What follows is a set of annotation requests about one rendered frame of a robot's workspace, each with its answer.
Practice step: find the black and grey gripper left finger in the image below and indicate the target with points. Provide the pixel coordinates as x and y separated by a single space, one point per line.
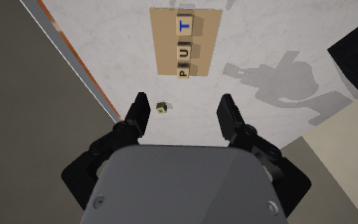
80 176

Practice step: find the tan flat mat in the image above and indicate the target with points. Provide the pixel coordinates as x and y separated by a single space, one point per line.
165 38

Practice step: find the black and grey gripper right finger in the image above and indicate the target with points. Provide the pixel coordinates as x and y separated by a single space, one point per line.
289 182

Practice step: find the beige letter block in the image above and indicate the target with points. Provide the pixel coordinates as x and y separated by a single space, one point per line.
183 50
183 70
161 107
184 24

